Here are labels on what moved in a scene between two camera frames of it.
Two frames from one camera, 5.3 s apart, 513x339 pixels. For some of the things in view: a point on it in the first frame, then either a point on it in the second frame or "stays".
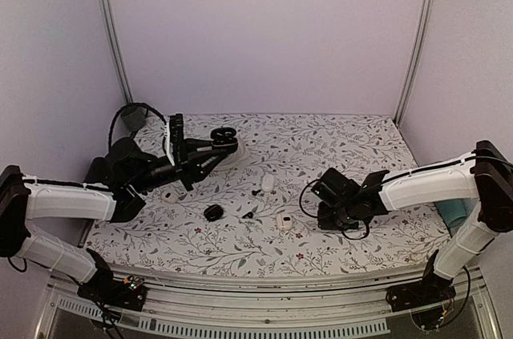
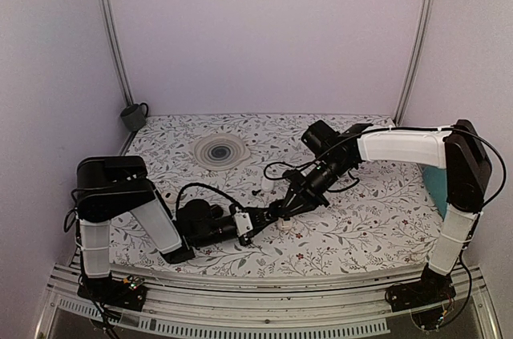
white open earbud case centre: (284, 221) stays
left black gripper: (192, 160) → (255, 232)
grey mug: (134, 117) stays
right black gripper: (325, 223) → (309, 193)
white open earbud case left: (170, 197) stays
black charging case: (224, 139) → (276, 209)
